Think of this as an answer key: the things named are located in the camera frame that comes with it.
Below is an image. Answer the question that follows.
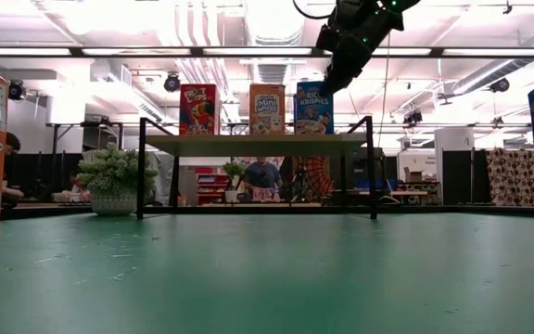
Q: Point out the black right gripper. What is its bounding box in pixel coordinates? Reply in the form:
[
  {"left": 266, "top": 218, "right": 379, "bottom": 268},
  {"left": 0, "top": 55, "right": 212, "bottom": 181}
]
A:
[{"left": 324, "top": 0, "right": 402, "bottom": 94}]

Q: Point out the red Froot Loops cereal box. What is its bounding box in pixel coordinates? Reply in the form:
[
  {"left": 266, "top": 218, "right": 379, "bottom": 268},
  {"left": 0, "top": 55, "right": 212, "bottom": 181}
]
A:
[{"left": 179, "top": 83, "right": 218, "bottom": 136}]

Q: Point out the wooden shelf with black legs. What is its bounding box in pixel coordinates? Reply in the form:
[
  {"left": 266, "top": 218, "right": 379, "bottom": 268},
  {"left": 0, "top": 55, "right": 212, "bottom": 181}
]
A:
[{"left": 135, "top": 115, "right": 379, "bottom": 221}]

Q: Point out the red storage shelf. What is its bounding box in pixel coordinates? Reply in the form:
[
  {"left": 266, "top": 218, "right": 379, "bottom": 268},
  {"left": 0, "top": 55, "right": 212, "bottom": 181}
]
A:
[{"left": 196, "top": 172, "right": 231, "bottom": 206}]

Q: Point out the round black ceiling device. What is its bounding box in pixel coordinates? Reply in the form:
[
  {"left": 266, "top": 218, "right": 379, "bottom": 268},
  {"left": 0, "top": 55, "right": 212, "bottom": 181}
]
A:
[
  {"left": 489, "top": 77, "right": 511, "bottom": 94},
  {"left": 7, "top": 79, "right": 26, "bottom": 102},
  {"left": 403, "top": 109, "right": 424, "bottom": 126},
  {"left": 163, "top": 73, "right": 183, "bottom": 94}
]

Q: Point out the white sign board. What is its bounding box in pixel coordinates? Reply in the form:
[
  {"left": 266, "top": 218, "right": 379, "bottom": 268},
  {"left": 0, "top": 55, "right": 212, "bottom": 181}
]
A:
[{"left": 397, "top": 148, "right": 438, "bottom": 185}]

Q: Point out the orange black web-patterned cloth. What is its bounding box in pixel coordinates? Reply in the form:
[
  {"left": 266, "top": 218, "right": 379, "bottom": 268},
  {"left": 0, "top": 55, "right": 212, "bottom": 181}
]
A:
[{"left": 292, "top": 156, "right": 336, "bottom": 201}]

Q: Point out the white cabinet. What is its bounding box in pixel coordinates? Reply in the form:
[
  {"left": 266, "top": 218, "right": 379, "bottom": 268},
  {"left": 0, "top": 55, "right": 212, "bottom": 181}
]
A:
[{"left": 435, "top": 126, "right": 477, "bottom": 154}]

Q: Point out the brown cardboard box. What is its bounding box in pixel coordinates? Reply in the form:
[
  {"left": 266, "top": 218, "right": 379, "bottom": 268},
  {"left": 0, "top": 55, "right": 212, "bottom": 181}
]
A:
[{"left": 403, "top": 166, "right": 428, "bottom": 185}]

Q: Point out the person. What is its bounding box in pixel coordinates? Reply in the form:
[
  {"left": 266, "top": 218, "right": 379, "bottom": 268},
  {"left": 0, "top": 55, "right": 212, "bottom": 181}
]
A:
[
  {"left": 241, "top": 156, "right": 285, "bottom": 203},
  {"left": 1, "top": 132, "right": 25, "bottom": 209}
]

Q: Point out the pink box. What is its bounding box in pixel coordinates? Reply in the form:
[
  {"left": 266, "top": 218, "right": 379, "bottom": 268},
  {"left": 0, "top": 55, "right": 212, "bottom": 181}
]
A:
[{"left": 251, "top": 186, "right": 275, "bottom": 202}]

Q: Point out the small potted green plant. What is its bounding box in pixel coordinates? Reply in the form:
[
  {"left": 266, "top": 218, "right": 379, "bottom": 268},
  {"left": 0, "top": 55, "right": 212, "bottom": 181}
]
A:
[{"left": 222, "top": 161, "right": 248, "bottom": 204}]

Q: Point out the brown white patterned cloth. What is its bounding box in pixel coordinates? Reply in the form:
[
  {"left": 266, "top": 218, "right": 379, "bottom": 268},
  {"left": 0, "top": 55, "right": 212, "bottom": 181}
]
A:
[{"left": 484, "top": 148, "right": 534, "bottom": 208}]

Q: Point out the long LED light bar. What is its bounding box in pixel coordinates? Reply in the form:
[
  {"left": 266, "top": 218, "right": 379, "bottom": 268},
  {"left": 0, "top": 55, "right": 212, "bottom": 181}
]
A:
[{"left": 0, "top": 45, "right": 534, "bottom": 60}]

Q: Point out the green table mat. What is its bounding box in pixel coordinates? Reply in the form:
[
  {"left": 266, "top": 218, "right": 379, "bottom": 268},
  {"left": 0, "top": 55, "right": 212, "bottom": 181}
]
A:
[{"left": 0, "top": 212, "right": 534, "bottom": 334}]

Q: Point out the artificial green plant in pot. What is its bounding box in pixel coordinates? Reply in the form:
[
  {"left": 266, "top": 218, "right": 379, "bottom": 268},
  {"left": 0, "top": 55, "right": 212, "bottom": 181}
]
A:
[{"left": 77, "top": 142, "right": 159, "bottom": 217}]

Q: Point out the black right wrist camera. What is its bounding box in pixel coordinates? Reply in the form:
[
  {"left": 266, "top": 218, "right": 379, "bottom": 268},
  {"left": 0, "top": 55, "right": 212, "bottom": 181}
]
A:
[{"left": 316, "top": 26, "right": 342, "bottom": 52}]

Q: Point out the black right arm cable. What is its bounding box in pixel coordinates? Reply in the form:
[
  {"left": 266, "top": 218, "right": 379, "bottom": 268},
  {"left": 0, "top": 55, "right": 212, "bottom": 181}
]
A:
[{"left": 292, "top": 0, "right": 342, "bottom": 20}]

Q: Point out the black metal table frame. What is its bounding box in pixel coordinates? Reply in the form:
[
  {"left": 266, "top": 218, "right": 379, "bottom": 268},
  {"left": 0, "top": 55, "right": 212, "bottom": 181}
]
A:
[{"left": 0, "top": 203, "right": 534, "bottom": 219}]

